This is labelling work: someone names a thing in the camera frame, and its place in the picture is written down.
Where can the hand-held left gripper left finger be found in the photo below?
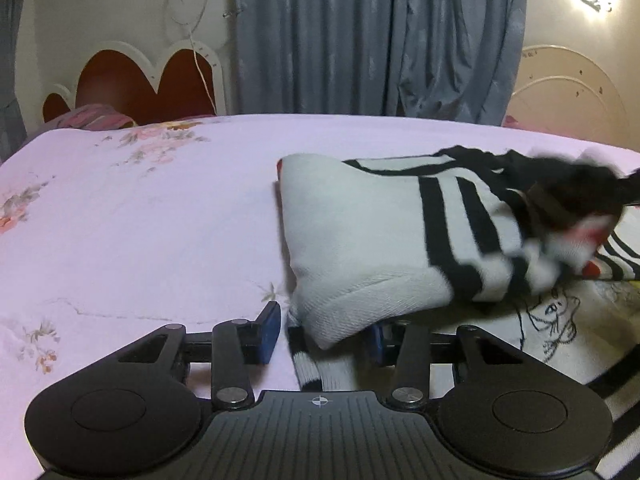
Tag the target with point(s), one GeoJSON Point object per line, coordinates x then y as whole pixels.
{"type": "Point", "coordinates": [270, 331]}

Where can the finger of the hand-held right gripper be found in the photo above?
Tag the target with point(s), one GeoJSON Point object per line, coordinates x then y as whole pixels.
{"type": "Point", "coordinates": [575, 185]}

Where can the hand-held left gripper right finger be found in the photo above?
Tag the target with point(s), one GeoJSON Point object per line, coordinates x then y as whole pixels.
{"type": "Point", "coordinates": [378, 349]}

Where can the striped knit sweater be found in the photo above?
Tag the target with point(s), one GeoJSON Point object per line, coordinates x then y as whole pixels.
{"type": "Point", "coordinates": [370, 240]}

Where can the white cartoon print garment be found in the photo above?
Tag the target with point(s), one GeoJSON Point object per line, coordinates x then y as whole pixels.
{"type": "Point", "coordinates": [560, 325]}

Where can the cream round headboard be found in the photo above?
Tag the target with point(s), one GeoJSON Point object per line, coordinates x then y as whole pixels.
{"type": "Point", "coordinates": [570, 95]}

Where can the pink cloth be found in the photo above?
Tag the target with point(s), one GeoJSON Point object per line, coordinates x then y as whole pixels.
{"type": "Point", "coordinates": [511, 121]}

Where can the pink floral bed sheet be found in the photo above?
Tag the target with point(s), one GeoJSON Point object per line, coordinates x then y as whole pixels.
{"type": "Point", "coordinates": [130, 220]}

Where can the grey blue curtain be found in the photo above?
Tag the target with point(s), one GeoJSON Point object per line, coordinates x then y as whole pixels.
{"type": "Point", "coordinates": [10, 60]}
{"type": "Point", "coordinates": [380, 35]}

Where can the pink pillow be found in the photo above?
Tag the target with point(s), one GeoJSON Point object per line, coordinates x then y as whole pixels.
{"type": "Point", "coordinates": [95, 119]}

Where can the white and red headboard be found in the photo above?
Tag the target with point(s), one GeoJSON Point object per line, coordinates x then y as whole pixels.
{"type": "Point", "coordinates": [135, 80]}

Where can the wall lamp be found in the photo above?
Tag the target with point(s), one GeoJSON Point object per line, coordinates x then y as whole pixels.
{"type": "Point", "coordinates": [596, 2]}

